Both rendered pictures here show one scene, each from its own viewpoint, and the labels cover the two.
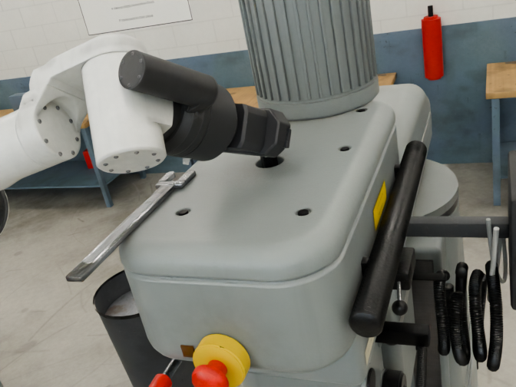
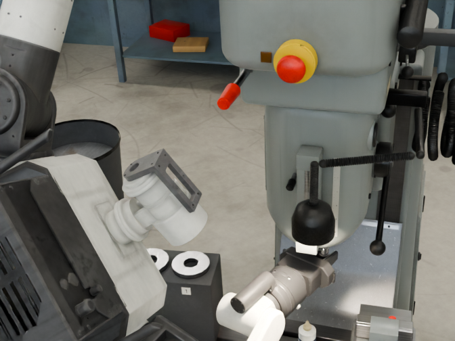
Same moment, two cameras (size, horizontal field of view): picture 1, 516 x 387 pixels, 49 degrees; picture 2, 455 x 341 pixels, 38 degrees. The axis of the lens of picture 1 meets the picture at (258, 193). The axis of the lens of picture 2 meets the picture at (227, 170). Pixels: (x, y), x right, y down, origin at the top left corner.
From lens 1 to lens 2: 46 cm
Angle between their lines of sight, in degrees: 9
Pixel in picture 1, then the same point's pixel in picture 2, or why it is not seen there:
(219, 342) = (300, 42)
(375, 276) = (414, 11)
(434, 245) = (417, 63)
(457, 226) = (446, 35)
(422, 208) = not seen: hidden behind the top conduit
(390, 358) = (380, 136)
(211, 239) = not seen: outside the picture
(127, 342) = not seen: hidden behind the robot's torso
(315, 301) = (378, 12)
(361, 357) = (385, 88)
